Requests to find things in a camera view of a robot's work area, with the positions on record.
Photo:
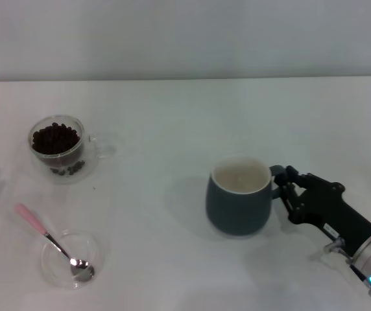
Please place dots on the dark green ceramic mug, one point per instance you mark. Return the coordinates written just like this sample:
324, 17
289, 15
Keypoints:
234, 210

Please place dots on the pile of coffee beans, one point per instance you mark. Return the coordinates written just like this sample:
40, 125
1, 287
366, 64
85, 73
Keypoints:
55, 139

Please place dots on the clear double-wall glass cup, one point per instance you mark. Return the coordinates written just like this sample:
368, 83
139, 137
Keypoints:
86, 152

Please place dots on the clear glass saucer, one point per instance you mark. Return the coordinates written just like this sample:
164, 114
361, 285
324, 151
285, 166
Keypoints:
88, 246

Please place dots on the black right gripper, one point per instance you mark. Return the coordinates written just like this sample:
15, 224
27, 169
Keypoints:
331, 207

